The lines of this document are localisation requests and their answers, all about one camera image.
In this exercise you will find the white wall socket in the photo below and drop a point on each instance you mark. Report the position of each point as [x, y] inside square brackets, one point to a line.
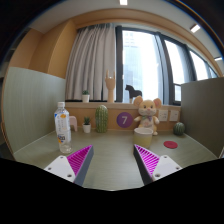
[163, 115]
[174, 115]

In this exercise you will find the potted plant on sill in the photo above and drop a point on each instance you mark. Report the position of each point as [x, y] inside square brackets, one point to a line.
[85, 96]

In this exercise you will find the wooden hand sculpture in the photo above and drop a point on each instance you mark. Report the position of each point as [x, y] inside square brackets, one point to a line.
[110, 84]

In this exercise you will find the white wall socket left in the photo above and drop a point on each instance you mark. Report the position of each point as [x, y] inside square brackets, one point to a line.
[163, 115]

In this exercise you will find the purple number seven sticker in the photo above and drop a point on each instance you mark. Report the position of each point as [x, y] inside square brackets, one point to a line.
[124, 120]

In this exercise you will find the pale yellow cup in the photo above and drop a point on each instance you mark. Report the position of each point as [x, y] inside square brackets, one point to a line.
[143, 137]

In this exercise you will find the round green ceramic cactus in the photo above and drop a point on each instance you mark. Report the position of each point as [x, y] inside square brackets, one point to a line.
[179, 128]

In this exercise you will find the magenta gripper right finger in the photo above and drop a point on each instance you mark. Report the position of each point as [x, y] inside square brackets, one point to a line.
[153, 167]

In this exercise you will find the small potted plant white pot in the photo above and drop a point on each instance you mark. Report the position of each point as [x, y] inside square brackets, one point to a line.
[87, 125]

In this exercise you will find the yellow plush mouse toy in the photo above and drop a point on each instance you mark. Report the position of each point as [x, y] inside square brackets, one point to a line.
[147, 113]

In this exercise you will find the clear plastic water bottle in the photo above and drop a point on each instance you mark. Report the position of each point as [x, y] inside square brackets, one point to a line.
[62, 126]

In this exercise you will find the grey curtain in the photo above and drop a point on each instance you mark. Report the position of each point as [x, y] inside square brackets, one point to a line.
[93, 54]

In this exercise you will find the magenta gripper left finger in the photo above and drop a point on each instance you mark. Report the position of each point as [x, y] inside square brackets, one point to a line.
[73, 167]

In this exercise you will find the pink wooden horse figure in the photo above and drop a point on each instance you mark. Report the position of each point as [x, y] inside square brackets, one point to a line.
[73, 122]

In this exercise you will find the red round coaster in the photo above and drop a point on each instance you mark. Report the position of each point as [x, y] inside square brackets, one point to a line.
[170, 144]

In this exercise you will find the white wall socket right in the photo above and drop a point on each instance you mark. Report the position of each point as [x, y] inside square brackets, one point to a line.
[174, 115]

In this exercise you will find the black horse figure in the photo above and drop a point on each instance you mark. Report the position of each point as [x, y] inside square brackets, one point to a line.
[132, 92]

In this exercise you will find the tall green ceramic cactus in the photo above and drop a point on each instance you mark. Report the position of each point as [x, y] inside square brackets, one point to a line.
[101, 118]

